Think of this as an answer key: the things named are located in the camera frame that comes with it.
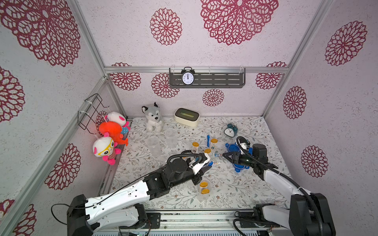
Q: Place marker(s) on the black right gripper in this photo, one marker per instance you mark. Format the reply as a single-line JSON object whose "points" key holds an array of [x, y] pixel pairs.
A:
{"points": [[235, 159]]}

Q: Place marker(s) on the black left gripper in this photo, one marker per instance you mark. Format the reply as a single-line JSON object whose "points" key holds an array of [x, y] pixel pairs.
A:
{"points": [[199, 177]]}

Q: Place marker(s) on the clear plastic kit container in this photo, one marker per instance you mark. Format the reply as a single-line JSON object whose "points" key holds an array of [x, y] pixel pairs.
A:
{"points": [[200, 197]]}

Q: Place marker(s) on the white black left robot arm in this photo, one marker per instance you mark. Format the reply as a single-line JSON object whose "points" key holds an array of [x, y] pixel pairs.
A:
{"points": [[146, 189]]}

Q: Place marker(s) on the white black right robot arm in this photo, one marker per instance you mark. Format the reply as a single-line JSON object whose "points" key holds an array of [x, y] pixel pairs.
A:
{"points": [[308, 213]]}

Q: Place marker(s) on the green teal alarm clock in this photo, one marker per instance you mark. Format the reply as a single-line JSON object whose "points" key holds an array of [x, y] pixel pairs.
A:
{"points": [[231, 130]]}

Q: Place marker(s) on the clear plastic cup right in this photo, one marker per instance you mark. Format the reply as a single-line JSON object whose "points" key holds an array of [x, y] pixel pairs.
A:
{"points": [[171, 138]]}

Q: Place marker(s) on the clear plastic cup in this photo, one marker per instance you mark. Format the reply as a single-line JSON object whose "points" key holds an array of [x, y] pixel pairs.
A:
{"points": [[171, 138], [154, 147]]}

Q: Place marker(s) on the cream tissue box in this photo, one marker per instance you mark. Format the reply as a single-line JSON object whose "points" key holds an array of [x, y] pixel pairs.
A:
{"points": [[187, 117]]}

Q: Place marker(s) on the clear plastic cup left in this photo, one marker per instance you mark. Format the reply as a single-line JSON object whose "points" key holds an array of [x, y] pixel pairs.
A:
{"points": [[154, 147]]}

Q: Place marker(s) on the grey husky plush toy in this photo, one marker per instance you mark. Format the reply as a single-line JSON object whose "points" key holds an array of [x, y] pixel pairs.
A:
{"points": [[154, 120]]}

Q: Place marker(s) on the orange red plush toy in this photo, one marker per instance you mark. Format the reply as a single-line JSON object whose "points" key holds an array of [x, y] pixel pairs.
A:
{"points": [[113, 130]]}

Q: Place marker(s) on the white pink plush upper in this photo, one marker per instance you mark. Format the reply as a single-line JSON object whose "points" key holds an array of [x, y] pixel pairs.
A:
{"points": [[117, 118]]}

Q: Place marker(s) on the white plush with glasses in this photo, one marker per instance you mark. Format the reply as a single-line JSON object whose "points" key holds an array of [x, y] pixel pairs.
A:
{"points": [[106, 148]]}

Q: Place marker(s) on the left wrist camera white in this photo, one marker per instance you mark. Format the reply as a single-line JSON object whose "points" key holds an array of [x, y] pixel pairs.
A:
{"points": [[199, 162]]}

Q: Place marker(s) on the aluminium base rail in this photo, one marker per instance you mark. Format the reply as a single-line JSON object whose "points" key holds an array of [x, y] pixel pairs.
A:
{"points": [[198, 219]]}

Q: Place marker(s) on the grey metal wall shelf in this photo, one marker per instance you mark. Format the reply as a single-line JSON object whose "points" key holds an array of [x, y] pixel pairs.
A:
{"points": [[209, 80]]}

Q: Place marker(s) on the black wall alarm clock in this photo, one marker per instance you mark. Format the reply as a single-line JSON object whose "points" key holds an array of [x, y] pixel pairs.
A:
{"points": [[188, 75]]}

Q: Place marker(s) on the black wire wall basket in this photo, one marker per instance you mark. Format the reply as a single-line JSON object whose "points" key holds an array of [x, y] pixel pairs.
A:
{"points": [[87, 116]]}

